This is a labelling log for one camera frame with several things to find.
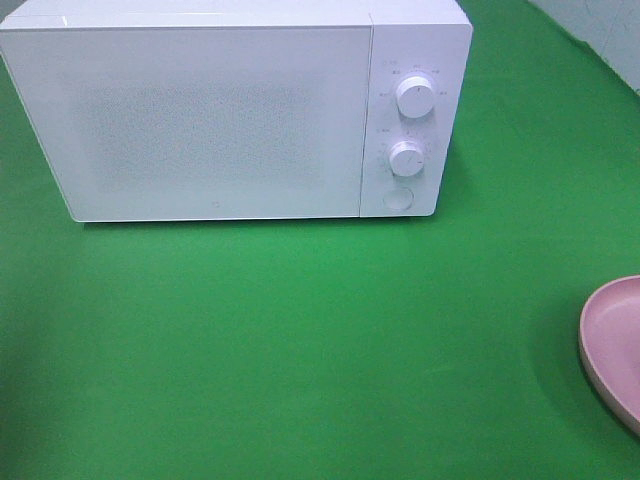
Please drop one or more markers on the round white door release button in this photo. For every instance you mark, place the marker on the round white door release button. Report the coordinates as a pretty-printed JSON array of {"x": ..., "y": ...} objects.
[{"x": 399, "y": 199}]

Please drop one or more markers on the white microwave knob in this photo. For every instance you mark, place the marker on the white microwave knob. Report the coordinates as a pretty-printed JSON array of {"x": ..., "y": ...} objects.
[
  {"x": 415, "y": 96},
  {"x": 406, "y": 159}
]

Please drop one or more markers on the white microwave door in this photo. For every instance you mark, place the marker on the white microwave door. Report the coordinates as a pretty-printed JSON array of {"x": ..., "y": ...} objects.
[{"x": 195, "y": 124}]

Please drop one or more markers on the pink round plate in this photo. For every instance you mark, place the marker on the pink round plate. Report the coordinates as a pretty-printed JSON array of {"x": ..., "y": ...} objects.
[{"x": 609, "y": 346}]

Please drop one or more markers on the green table cloth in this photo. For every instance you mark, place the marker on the green table cloth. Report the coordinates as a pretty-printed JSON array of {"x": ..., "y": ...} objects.
[{"x": 435, "y": 348}]

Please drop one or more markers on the white microwave oven body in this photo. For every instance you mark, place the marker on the white microwave oven body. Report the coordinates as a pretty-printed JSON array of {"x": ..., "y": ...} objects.
[{"x": 430, "y": 38}]

